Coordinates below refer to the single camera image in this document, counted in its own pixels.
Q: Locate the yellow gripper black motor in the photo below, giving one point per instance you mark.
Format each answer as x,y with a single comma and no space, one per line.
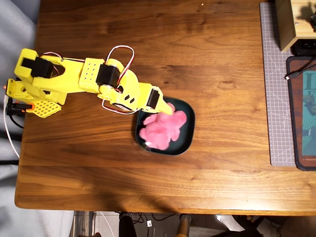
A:
154,98

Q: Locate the pink plush strawberry bear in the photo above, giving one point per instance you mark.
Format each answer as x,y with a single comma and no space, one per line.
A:
163,130

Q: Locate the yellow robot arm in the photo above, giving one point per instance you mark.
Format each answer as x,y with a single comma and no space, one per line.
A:
74,79

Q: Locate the dark teal square plate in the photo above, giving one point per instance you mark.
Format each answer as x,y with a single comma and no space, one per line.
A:
186,133

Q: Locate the grey cutting mat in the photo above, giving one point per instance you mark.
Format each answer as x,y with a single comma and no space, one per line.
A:
276,98

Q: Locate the small white plug adapter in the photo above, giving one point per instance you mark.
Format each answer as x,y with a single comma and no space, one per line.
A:
149,223

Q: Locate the wooden table leg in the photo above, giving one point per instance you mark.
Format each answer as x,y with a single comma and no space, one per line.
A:
184,225

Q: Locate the black table leg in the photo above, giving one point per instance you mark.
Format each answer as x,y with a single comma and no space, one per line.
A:
127,225

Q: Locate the dark printed mouse pad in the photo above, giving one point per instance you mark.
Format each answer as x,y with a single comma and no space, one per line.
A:
297,118

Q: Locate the orange black clamp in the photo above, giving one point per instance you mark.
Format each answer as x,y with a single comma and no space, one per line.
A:
22,106

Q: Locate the light wooden box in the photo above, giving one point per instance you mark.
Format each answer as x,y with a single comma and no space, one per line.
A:
286,24

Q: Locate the black electronic device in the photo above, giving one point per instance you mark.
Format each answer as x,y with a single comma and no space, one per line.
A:
306,47

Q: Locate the white sock foot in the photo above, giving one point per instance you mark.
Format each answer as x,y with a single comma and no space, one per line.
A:
267,228

